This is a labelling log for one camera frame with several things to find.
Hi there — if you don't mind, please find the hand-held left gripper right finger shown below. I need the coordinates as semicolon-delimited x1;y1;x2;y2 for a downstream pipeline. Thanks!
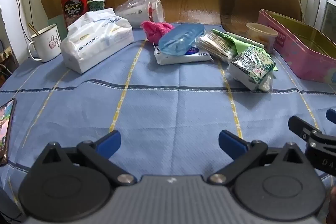
209;130;307;186

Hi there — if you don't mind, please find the red snack box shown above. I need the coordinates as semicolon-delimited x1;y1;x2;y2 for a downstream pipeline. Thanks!
59;0;92;30

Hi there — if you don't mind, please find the bag of cotton swabs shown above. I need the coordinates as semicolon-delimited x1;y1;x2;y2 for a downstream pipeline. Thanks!
196;30;238;62

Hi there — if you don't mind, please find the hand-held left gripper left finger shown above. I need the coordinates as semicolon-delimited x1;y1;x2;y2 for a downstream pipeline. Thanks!
37;130;137;186

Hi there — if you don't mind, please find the smartphone with lit screen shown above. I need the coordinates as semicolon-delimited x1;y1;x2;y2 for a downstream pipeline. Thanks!
0;98;17;167

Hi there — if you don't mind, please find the green carton with white cap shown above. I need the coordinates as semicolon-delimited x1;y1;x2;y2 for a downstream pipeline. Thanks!
88;0;106;12

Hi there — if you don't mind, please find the green printed packet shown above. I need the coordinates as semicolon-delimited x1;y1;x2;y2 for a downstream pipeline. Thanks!
228;46;277;93

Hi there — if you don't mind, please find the blue face mask pack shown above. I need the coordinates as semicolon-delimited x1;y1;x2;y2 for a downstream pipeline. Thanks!
158;24;205;56

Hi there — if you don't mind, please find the white enamel mug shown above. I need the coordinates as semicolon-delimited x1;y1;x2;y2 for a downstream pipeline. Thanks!
28;24;62;63

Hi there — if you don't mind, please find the metal spoon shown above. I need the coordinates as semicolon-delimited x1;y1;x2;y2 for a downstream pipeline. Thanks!
28;23;40;36

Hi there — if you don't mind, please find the bagged stack of paper cups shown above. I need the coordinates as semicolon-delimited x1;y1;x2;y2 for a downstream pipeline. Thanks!
115;0;165;28

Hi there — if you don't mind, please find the blue checked tablecloth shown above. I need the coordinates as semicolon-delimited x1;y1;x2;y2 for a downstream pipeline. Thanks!
0;22;336;214

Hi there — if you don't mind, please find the pink tin box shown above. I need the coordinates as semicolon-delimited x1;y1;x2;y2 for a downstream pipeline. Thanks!
257;9;336;84

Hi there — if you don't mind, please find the pale green card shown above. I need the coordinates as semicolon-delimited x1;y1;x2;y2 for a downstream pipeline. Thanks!
48;15;69;39

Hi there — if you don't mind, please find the lidded plastic food cup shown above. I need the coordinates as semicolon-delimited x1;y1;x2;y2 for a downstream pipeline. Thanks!
246;22;279;53

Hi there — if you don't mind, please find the white wet wipes pack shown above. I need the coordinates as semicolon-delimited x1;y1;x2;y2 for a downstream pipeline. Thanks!
154;44;213;65

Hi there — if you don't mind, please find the pink fluffy cloth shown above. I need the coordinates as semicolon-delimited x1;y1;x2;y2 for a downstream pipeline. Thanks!
140;21;175;45

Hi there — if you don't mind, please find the white tissue pack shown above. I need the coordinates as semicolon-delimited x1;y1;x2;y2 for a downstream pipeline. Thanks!
60;7;134;74

